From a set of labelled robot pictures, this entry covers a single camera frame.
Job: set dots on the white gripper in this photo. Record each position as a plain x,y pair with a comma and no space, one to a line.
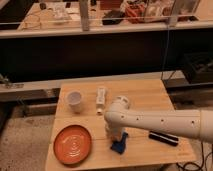
117,134

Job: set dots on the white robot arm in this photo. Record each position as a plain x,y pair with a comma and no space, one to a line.
193,124

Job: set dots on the wooden table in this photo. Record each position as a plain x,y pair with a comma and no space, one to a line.
140,151

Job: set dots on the orange plate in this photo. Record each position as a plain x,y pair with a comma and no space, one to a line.
72,144

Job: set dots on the black rectangular eraser block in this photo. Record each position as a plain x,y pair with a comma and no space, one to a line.
164,138

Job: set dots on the white cup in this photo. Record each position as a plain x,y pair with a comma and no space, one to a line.
74,100

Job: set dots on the black box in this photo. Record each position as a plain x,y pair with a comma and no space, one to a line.
198,67

